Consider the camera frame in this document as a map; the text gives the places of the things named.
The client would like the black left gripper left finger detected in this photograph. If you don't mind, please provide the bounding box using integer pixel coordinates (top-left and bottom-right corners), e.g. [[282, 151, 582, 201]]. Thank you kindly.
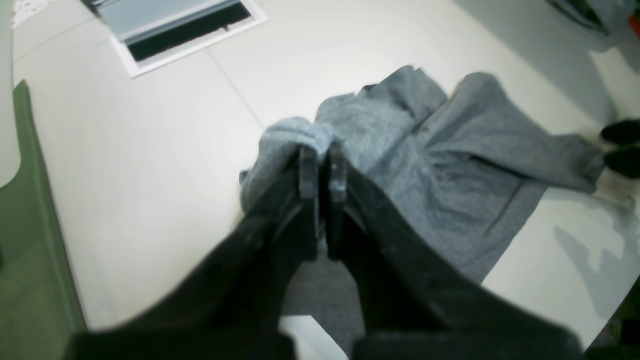
[[65, 146, 319, 360]]

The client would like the black finger of the side right gripper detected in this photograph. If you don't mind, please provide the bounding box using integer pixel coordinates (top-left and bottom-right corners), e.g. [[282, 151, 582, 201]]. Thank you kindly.
[[599, 118, 640, 179]]

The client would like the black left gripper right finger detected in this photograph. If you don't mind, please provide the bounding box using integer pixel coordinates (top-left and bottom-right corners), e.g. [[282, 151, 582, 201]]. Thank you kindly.
[[326, 143, 585, 360]]

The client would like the grey t-shirt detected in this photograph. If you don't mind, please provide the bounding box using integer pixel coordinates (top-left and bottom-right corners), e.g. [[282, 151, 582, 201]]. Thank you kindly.
[[239, 65, 607, 351]]

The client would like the white vent grille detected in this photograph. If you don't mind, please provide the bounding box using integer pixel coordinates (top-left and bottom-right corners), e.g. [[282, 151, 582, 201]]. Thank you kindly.
[[83, 0, 268, 78]]

